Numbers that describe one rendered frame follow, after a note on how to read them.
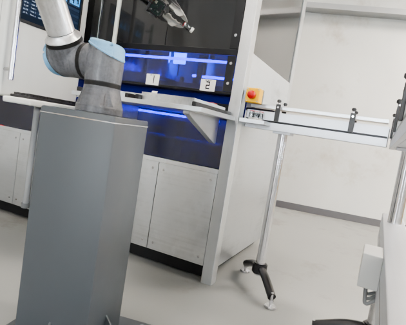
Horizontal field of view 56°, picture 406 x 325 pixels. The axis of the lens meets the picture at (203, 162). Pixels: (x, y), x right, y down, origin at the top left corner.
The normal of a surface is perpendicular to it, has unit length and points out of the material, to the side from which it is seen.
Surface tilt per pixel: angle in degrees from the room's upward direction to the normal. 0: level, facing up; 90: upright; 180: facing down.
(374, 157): 90
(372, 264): 90
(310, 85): 90
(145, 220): 90
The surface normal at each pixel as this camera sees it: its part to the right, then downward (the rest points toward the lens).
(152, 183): -0.42, 0.01
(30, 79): 0.88, 0.18
